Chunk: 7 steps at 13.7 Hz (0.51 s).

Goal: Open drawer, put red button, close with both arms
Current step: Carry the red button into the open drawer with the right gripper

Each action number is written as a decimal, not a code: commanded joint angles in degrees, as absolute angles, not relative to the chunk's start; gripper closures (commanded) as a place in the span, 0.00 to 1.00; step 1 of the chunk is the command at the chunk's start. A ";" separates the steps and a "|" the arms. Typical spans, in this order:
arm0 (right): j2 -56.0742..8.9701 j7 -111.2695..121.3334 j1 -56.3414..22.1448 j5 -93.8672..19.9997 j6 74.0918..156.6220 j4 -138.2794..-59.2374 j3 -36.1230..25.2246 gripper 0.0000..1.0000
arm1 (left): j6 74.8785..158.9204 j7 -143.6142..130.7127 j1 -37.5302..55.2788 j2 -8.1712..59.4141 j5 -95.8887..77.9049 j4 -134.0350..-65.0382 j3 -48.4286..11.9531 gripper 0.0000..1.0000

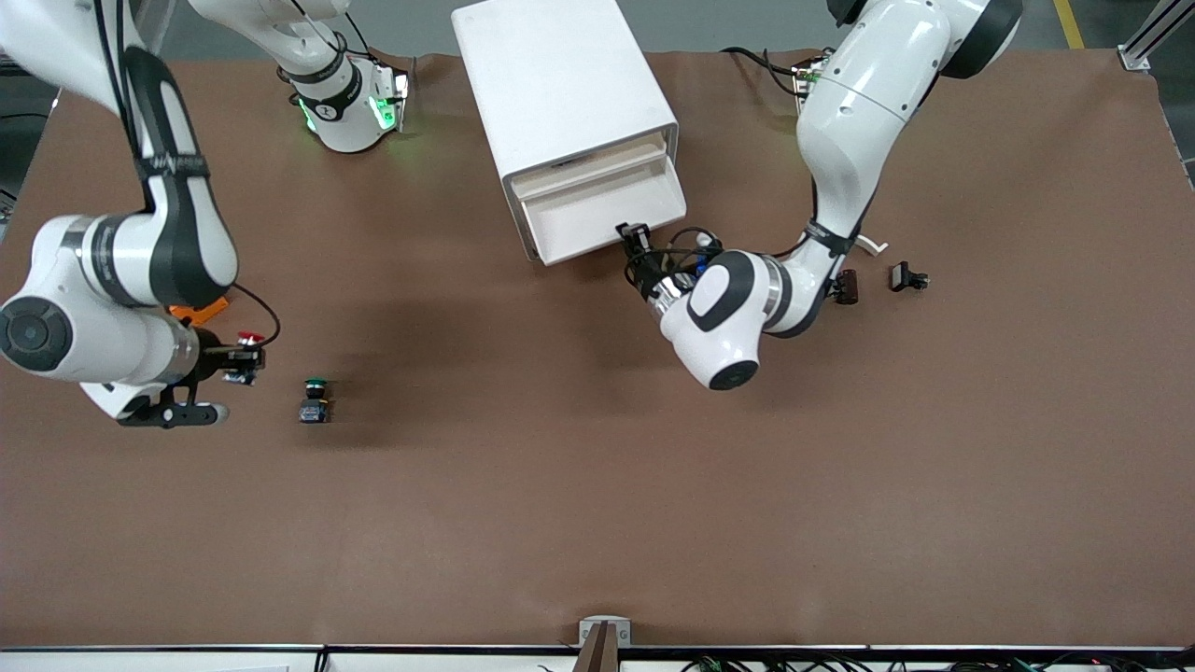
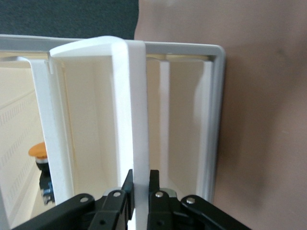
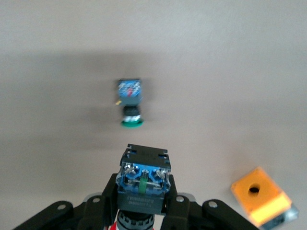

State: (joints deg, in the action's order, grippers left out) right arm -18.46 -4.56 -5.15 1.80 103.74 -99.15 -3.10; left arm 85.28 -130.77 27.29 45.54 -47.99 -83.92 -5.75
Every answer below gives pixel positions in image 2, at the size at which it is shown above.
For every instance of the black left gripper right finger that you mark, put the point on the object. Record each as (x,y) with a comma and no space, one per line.
(172,215)

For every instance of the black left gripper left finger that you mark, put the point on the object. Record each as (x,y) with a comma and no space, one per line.
(100,213)

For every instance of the red push button switch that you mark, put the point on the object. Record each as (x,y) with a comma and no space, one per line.
(39,151)

